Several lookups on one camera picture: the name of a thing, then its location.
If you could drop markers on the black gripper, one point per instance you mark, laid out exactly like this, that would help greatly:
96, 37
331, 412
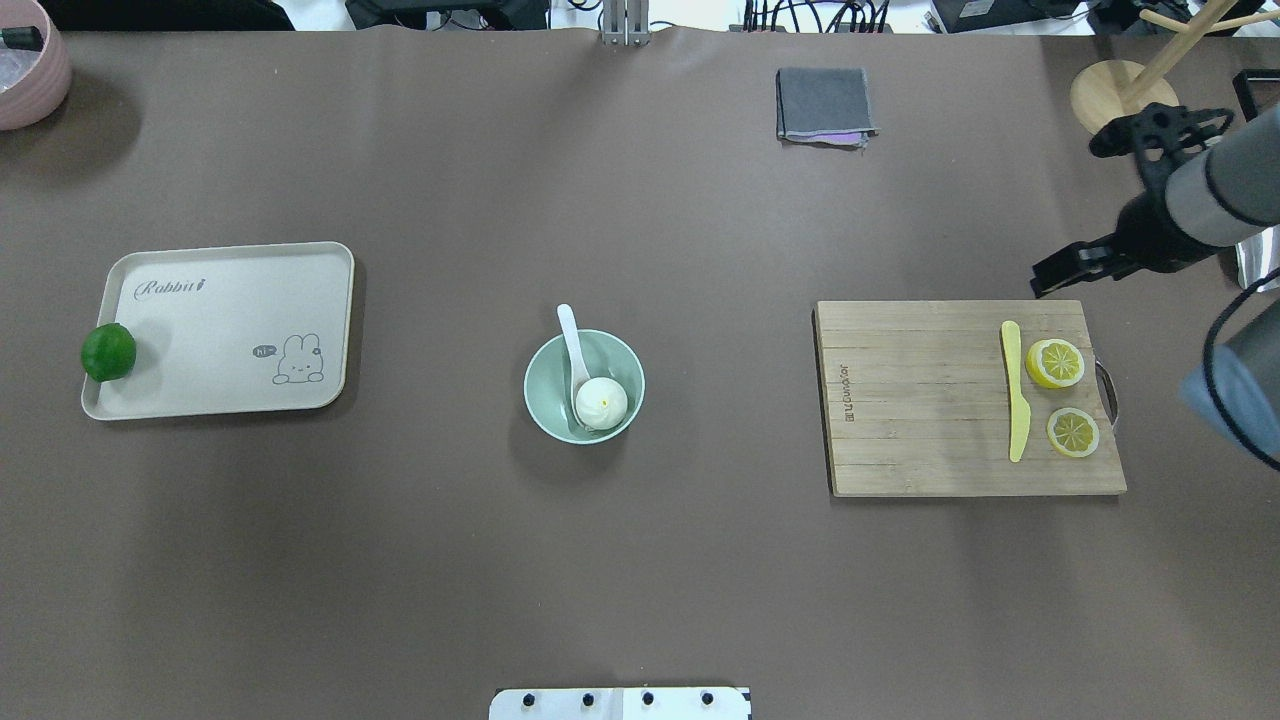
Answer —
1146, 228

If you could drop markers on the white steamed bun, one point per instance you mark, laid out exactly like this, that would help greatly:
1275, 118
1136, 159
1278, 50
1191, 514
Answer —
602, 404

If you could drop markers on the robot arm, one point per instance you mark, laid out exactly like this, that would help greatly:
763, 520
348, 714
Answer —
1206, 190

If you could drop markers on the mint green bowl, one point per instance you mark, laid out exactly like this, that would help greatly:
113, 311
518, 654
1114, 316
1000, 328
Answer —
547, 382

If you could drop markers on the pink bowl with ice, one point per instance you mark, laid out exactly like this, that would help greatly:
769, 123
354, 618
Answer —
35, 82

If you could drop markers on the steel tube in bowl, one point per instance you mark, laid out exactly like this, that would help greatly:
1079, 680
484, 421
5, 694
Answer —
23, 38

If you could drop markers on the lower lemon slice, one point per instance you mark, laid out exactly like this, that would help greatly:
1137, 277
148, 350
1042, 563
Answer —
1055, 363

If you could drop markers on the lemon slice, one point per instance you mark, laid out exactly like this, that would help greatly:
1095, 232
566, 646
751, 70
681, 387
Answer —
1055, 363
1072, 432

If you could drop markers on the steel scoop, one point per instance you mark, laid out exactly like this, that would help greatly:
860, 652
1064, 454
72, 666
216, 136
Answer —
1257, 257

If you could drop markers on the yellow plastic knife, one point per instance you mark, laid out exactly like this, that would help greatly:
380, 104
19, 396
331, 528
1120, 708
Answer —
1019, 407

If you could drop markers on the upper lemon slice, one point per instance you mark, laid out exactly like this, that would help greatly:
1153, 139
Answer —
1072, 432

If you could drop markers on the wooden mug tree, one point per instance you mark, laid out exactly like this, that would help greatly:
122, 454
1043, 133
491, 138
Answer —
1112, 89

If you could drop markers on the bamboo cutting board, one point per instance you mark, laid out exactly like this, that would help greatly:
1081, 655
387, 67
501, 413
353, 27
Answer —
916, 402

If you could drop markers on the grey folded cloth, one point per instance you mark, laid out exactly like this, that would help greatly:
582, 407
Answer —
824, 106

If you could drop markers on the cream rabbit tray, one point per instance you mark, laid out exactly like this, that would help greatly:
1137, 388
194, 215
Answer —
238, 329

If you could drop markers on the green lime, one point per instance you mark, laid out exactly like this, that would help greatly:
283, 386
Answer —
108, 353

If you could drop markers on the aluminium frame post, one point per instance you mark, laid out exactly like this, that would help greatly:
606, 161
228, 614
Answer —
625, 23

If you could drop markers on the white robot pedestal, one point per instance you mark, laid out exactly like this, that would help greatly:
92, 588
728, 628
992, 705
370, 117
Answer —
663, 702

